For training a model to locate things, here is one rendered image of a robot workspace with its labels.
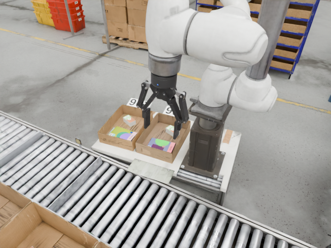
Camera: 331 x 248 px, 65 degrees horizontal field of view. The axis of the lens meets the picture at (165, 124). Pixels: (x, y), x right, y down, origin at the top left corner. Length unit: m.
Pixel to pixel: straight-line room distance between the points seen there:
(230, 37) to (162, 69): 0.20
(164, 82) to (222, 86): 0.68
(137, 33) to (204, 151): 3.94
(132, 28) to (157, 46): 4.65
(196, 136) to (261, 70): 0.56
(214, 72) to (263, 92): 0.26
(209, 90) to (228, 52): 0.82
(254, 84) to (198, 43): 0.73
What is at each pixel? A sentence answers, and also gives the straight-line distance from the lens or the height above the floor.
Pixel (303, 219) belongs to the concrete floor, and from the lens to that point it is 2.70.
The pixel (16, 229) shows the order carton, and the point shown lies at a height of 0.98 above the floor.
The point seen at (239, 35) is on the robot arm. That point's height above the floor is 1.89.
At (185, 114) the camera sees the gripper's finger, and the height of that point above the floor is 1.62.
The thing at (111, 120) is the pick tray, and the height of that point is 0.81.
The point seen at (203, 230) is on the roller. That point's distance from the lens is 1.52.
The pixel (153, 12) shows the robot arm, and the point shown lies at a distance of 0.64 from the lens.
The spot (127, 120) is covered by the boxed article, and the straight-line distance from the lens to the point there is 2.08.
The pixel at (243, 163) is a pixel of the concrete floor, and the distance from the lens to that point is 2.93.
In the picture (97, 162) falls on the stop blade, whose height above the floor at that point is 0.78.
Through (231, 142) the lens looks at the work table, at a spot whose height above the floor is 0.75.
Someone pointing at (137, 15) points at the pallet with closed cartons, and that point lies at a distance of 5.18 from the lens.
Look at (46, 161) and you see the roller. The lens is 1.99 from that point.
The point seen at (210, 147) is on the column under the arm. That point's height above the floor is 0.97.
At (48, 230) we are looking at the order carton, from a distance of 1.47.
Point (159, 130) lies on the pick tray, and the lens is 2.03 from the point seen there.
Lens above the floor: 2.08
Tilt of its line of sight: 39 degrees down
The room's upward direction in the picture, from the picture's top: straight up
